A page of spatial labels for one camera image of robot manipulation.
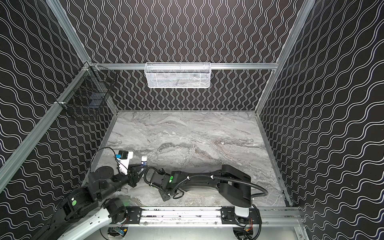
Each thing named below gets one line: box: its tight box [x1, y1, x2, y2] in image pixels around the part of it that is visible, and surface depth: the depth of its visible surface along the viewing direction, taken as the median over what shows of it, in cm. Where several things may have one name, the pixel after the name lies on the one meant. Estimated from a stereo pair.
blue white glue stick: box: [141, 155, 148, 166], surface depth 67 cm
